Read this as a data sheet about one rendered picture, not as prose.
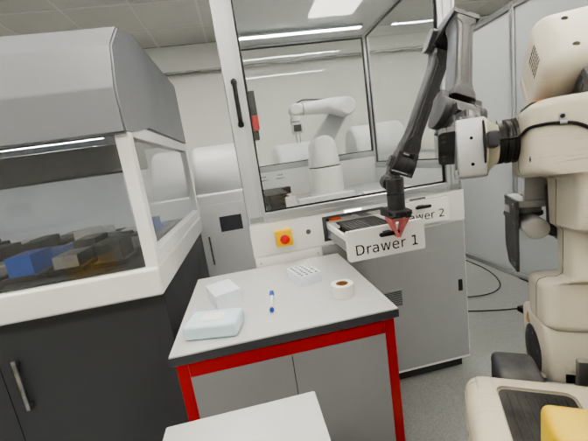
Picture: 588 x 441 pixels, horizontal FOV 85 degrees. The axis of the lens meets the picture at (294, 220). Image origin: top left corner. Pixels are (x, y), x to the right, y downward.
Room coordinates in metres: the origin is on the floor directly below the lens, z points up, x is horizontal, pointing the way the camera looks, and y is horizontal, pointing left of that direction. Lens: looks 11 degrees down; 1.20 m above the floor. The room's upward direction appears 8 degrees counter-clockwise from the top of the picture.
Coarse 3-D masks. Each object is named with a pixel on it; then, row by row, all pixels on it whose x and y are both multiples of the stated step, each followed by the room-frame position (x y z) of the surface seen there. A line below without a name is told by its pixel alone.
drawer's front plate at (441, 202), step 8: (424, 200) 1.46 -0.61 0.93; (432, 200) 1.47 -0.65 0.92; (440, 200) 1.47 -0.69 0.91; (448, 200) 1.48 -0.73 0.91; (424, 208) 1.46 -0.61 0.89; (432, 208) 1.47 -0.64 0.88; (440, 208) 1.47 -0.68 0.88; (448, 208) 1.48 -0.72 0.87; (432, 216) 1.47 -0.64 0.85; (448, 216) 1.48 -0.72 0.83
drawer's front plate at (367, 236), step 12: (360, 228) 1.10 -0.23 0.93; (372, 228) 1.09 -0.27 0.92; (384, 228) 1.10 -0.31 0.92; (408, 228) 1.11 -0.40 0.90; (420, 228) 1.12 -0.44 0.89; (348, 240) 1.08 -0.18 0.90; (360, 240) 1.09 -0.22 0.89; (372, 240) 1.09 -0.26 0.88; (384, 240) 1.10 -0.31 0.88; (396, 240) 1.10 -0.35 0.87; (408, 240) 1.11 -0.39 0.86; (420, 240) 1.12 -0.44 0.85; (348, 252) 1.08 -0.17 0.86; (360, 252) 1.09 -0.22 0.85; (372, 252) 1.09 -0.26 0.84; (384, 252) 1.10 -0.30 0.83; (396, 252) 1.10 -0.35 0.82
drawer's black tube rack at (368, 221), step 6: (372, 216) 1.41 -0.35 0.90; (336, 222) 1.40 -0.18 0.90; (342, 222) 1.39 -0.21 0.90; (348, 222) 1.36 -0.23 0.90; (354, 222) 1.34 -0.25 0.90; (360, 222) 1.32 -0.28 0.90; (366, 222) 1.31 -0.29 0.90; (372, 222) 1.29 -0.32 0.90; (378, 222) 1.28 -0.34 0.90; (384, 222) 1.26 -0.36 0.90; (342, 228) 1.39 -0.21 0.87; (348, 228) 1.25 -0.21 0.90; (354, 228) 1.24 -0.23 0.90
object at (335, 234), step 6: (366, 216) 1.46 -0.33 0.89; (378, 216) 1.44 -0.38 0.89; (330, 222) 1.44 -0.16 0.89; (330, 228) 1.37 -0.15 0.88; (336, 228) 1.30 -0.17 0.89; (330, 234) 1.37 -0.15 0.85; (336, 234) 1.28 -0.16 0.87; (342, 234) 1.19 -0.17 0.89; (336, 240) 1.28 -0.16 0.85; (342, 240) 1.19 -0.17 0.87; (342, 246) 1.20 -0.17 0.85
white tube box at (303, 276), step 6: (300, 264) 1.20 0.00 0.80; (288, 270) 1.16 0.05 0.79; (294, 270) 1.14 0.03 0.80; (300, 270) 1.13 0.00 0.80; (306, 270) 1.12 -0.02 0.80; (312, 270) 1.11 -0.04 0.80; (318, 270) 1.10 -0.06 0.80; (288, 276) 1.17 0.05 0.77; (294, 276) 1.11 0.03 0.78; (300, 276) 1.07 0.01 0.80; (306, 276) 1.07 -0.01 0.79; (312, 276) 1.08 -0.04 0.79; (318, 276) 1.09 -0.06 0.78; (294, 282) 1.12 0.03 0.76; (300, 282) 1.06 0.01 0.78; (306, 282) 1.07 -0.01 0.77; (312, 282) 1.08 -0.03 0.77
